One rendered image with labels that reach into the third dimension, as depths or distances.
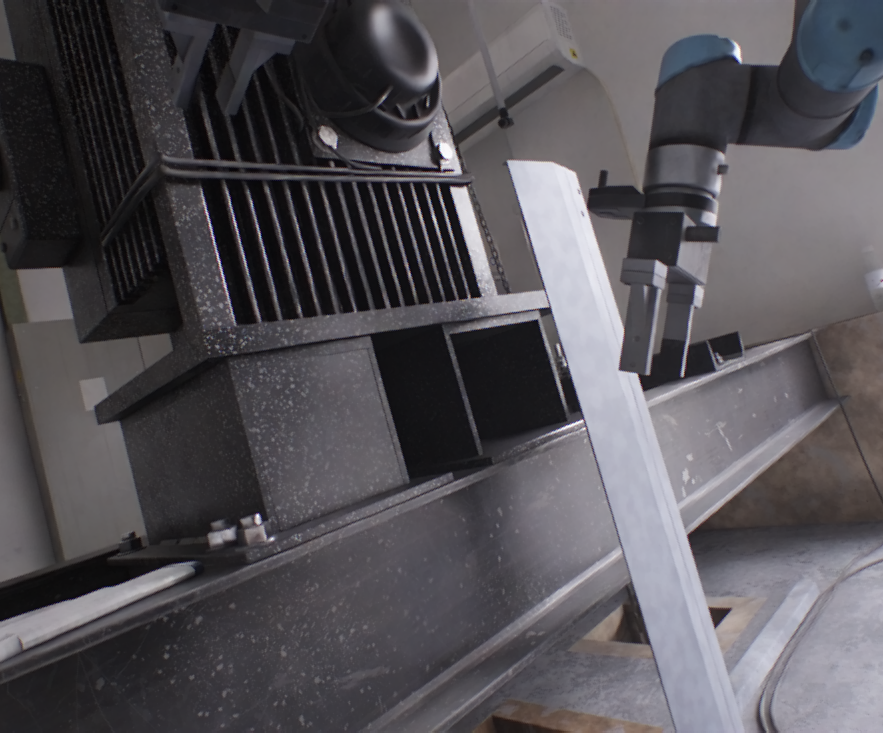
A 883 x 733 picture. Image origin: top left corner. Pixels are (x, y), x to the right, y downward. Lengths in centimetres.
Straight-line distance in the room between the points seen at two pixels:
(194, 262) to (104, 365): 323
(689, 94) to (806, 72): 13
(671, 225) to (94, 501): 349
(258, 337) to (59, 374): 318
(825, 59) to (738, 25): 217
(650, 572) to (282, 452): 52
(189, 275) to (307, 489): 27
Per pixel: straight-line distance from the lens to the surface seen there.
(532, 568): 100
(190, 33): 61
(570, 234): 95
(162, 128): 79
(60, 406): 384
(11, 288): 411
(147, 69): 82
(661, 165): 67
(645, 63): 285
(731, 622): 193
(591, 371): 90
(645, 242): 62
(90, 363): 392
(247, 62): 65
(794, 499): 259
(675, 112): 68
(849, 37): 56
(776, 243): 257
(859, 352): 242
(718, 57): 70
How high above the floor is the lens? 76
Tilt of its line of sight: 5 degrees up
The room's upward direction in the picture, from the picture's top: 16 degrees counter-clockwise
